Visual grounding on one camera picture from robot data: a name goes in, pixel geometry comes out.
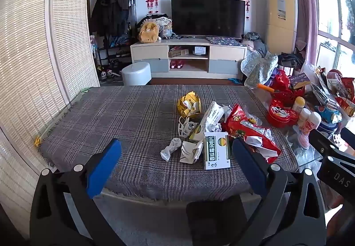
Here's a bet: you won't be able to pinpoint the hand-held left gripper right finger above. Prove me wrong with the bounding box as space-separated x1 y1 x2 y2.
232 138 327 246

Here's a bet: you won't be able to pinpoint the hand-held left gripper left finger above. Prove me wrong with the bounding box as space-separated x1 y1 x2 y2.
30 139 125 246

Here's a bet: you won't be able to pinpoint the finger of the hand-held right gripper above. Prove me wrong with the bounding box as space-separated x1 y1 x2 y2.
309 129 340 156

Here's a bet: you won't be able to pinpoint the red snack bag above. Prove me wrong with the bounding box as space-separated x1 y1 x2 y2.
223 103 282 164

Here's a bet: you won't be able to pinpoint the clear plastic bag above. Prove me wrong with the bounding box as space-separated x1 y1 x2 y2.
220 104 235 125

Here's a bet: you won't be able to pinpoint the black trash bin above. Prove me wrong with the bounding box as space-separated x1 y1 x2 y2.
186 195 251 246

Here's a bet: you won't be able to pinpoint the small white bottle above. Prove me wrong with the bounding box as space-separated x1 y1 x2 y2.
291 96 306 113
301 112 322 149
297 108 312 128

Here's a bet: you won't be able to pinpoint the clear plastic wrap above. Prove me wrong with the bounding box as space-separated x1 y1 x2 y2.
288 128 324 170

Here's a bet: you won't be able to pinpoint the blue tin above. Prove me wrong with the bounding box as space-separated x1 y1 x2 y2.
315 105 343 139

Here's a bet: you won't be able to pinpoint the green white medicine box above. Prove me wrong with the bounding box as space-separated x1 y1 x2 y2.
204 132 231 170

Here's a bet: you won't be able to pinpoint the round red tin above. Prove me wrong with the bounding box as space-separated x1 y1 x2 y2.
267 99 299 128

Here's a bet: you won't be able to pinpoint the grey plaid tablecloth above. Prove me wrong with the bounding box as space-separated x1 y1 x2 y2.
35 85 298 202

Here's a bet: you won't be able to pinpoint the pile of snack packets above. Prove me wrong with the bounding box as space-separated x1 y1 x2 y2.
310 64 355 117

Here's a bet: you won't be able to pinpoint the crumpled beige cardboard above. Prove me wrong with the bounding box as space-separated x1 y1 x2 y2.
180 139 205 164

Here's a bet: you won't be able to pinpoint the long white paper box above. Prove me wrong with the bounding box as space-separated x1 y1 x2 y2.
191 101 225 143

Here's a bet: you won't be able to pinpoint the crumpled white paper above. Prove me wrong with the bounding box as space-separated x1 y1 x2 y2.
160 137 182 162

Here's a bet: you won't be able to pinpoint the red plastic basket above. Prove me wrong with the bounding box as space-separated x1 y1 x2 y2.
273 70 306 108

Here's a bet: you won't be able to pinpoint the white cutout plastic carton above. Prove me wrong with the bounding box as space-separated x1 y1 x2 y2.
178 116 199 137

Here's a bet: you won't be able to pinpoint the yellow snack wrapper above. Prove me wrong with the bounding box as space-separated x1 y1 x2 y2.
177 91 202 117

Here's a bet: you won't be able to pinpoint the dark clothes pile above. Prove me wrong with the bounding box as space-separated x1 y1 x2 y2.
278 52 306 70

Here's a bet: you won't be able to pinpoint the shoe rack with shoes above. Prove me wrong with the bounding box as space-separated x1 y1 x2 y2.
96 38 132 84

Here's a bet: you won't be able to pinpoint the round white stool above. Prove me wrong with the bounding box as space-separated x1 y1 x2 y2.
121 62 152 86

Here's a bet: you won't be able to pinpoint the floral cloth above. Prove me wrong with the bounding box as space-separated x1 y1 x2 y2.
241 51 278 87

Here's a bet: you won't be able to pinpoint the beige television cabinet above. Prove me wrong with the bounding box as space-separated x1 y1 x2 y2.
130 37 248 79

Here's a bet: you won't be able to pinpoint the grey clothes pile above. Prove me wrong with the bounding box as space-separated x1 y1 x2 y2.
243 31 268 56

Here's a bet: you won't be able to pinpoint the dark patterned cloth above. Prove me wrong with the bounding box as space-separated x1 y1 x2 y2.
206 36 243 47

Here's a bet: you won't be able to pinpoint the window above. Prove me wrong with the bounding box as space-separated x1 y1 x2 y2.
308 0 355 75

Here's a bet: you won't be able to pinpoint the bamboo folding screen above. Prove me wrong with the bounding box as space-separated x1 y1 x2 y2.
0 0 100 231

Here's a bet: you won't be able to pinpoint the beige standing air conditioner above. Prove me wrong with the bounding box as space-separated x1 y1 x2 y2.
266 0 298 55

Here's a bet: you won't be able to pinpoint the yellow plush toy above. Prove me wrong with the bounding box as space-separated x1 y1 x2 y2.
138 21 161 43

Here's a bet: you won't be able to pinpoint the pink curtain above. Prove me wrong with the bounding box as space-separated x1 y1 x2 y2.
292 0 319 67

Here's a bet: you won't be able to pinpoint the mixed clothes pile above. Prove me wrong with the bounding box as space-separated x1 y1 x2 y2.
137 13 173 39

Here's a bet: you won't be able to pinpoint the black flat television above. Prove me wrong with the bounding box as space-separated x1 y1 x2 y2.
170 0 246 39

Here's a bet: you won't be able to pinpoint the dark hanging coats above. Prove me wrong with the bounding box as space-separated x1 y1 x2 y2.
91 0 132 37

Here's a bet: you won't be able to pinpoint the orange handled tool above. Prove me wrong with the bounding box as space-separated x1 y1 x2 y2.
257 83 278 94

